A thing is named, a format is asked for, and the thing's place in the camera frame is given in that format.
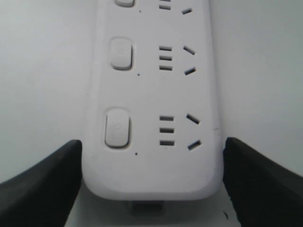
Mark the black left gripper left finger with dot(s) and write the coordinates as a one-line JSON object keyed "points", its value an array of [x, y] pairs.
{"points": [[43, 195]]}

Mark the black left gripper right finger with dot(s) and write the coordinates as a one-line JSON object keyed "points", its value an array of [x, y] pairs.
{"points": [[263, 193]]}

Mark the white five-outlet power strip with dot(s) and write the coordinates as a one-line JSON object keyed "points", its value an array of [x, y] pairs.
{"points": [[152, 133]]}

